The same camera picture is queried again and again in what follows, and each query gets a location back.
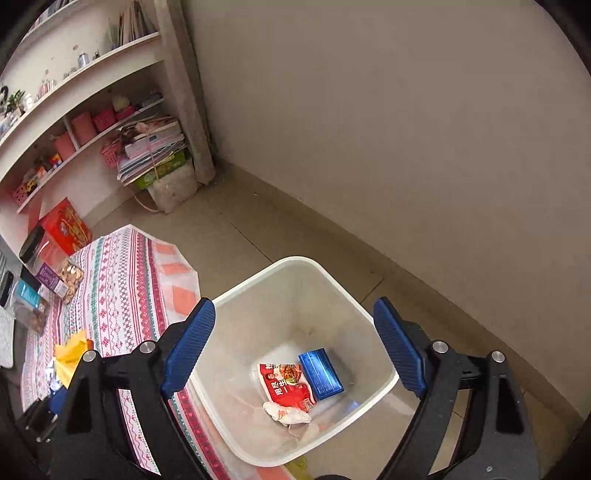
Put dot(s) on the small pale plush toy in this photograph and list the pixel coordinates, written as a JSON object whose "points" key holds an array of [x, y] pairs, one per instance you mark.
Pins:
{"points": [[121, 102]]}

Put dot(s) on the blue label clear jar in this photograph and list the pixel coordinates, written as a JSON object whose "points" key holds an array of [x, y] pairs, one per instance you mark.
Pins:
{"points": [[28, 297]]}

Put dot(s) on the green cardboard box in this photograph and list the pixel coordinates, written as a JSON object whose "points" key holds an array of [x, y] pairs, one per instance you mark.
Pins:
{"points": [[168, 167]]}

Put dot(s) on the pink plastic basket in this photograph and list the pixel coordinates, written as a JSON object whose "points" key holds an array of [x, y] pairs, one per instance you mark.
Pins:
{"points": [[21, 191], [111, 154], [104, 119]]}

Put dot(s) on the red snack packet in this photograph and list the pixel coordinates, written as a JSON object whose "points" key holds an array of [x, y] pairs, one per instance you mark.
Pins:
{"points": [[288, 385]]}

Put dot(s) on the yellow orange snack wrapper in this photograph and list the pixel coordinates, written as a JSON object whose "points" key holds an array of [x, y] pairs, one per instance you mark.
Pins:
{"points": [[69, 353]]}

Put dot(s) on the red gift box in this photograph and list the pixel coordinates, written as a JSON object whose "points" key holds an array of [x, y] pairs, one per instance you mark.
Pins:
{"points": [[67, 226]]}

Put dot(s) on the white quilted cushion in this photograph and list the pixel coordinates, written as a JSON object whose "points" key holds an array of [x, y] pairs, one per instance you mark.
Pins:
{"points": [[5, 337]]}

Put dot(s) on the tied stack of papers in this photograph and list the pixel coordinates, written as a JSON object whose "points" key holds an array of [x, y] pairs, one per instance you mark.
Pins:
{"points": [[147, 147]]}

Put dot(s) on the blue foil packet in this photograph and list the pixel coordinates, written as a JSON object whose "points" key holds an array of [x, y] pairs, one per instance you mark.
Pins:
{"points": [[321, 374]]}

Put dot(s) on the row of upright books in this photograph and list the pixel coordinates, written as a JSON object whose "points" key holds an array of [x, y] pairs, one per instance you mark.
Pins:
{"points": [[131, 23]]}

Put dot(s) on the white stone block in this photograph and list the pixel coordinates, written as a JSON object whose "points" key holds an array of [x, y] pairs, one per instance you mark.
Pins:
{"points": [[173, 189]]}

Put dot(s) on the patterned red green tablecloth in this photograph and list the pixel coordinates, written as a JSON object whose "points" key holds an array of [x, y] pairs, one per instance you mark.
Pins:
{"points": [[120, 286]]}

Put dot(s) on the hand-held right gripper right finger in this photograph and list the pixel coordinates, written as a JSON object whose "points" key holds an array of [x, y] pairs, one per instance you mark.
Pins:
{"points": [[399, 350]]}

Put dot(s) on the purple label nut jar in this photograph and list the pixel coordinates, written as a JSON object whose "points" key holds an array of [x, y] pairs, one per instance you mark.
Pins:
{"points": [[51, 277]]}

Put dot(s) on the white bookshelf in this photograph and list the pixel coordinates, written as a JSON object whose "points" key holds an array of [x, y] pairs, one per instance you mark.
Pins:
{"points": [[134, 42]]}

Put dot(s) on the crumpled silver foil wrapper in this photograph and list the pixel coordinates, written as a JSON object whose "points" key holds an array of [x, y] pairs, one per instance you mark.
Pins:
{"points": [[53, 376]]}

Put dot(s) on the small metal can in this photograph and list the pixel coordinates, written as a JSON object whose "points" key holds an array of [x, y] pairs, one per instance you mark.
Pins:
{"points": [[83, 59]]}

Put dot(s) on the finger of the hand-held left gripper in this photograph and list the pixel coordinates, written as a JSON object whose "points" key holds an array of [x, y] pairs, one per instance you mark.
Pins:
{"points": [[56, 400]]}

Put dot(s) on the colourful puzzle cube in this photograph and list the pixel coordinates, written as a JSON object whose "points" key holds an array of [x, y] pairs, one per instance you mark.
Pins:
{"points": [[55, 159]]}

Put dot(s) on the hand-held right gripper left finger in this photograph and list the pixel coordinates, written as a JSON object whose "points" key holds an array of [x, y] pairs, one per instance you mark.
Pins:
{"points": [[189, 350]]}

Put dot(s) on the yellow green plastic bag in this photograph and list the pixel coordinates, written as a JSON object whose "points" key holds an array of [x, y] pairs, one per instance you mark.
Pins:
{"points": [[300, 467]]}

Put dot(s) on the small potted plant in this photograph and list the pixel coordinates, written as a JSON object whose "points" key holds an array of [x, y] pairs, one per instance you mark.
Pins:
{"points": [[16, 99]]}

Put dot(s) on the white plastic trash bin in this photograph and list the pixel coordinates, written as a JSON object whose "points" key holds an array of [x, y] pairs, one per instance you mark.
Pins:
{"points": [[295, 300]]}

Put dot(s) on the crumpled white wrapper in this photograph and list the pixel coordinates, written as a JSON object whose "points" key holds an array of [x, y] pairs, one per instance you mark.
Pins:
{"points": [[288, 415]]}

